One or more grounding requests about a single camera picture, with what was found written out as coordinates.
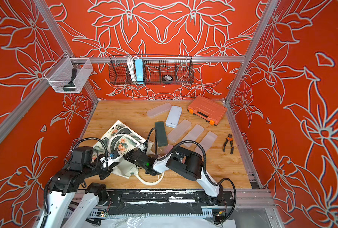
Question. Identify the orange handled pliers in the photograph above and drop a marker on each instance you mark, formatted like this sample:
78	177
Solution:
229	140

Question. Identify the pink translucent pencil case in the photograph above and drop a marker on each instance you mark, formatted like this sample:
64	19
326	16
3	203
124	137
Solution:
166	149

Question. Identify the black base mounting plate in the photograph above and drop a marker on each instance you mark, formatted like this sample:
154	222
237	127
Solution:
160	202

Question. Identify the light blue power bank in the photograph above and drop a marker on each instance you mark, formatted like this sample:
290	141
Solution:
139	71

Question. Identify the dark green flashlight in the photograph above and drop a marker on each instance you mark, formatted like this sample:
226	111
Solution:
70	87

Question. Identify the orange plastic tool case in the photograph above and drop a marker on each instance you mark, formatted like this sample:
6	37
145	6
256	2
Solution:
207	109

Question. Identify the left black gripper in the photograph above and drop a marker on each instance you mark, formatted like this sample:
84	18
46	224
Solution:
103	175

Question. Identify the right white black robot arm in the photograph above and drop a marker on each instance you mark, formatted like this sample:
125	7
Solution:
188	159

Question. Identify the clear plastic wall bin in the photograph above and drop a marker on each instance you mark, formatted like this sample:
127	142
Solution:
59	74

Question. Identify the black wire wall basket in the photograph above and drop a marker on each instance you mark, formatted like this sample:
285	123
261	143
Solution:
122	69

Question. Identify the translucent frosted pencil case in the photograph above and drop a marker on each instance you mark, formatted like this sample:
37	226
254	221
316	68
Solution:
179	130

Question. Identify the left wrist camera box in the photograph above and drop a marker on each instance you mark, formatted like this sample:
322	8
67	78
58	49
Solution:
89	159

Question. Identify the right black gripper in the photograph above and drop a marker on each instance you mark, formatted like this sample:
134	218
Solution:
133	155

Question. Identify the white printed canvas tote bag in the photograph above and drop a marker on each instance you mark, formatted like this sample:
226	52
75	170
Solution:
120	140

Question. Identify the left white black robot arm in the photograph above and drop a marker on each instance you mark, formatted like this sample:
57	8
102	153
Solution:
56	206

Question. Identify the green edged case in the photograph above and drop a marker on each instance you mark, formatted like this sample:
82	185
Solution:
161	134

